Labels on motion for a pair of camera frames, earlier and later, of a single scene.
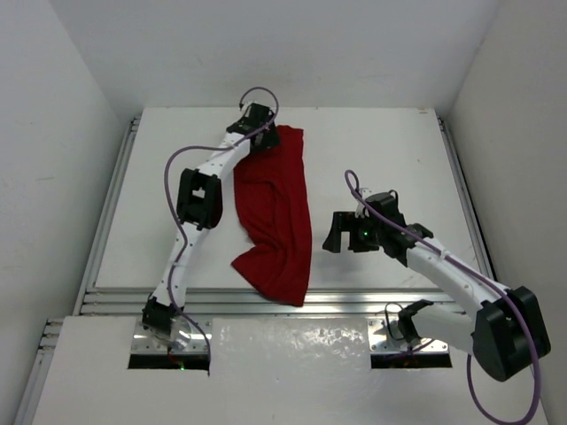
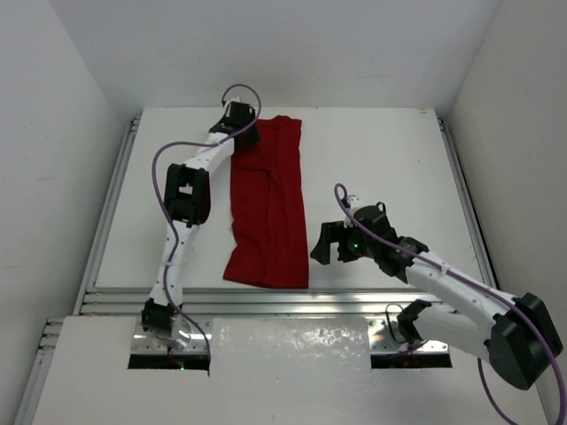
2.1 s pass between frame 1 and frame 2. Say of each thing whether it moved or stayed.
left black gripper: moved
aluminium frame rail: stayed
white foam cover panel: stayed
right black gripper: moved
